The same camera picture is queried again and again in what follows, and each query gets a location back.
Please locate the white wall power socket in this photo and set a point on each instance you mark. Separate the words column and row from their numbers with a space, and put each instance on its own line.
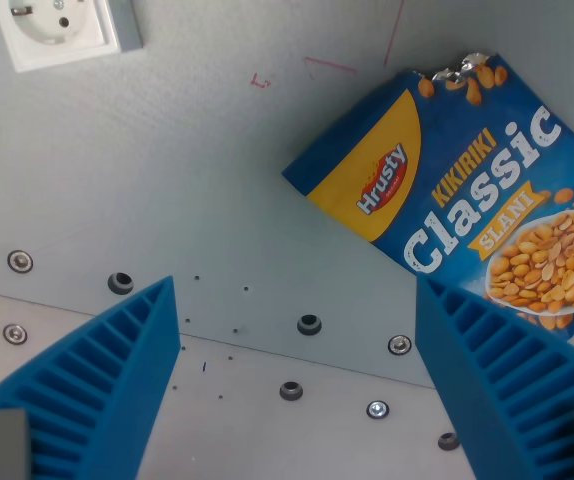
column 54, row 30

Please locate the silver hex screw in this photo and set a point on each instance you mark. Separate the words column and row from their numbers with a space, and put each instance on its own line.
column 377, row 410
column 399, row 345
column 20, row 261
column 15, row 334

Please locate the blue Hrusty peanut bag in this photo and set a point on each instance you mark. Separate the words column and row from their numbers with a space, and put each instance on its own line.
column 472, row 185

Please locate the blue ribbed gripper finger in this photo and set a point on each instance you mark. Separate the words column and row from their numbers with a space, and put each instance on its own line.
column 507, row 380
column 102, row 380

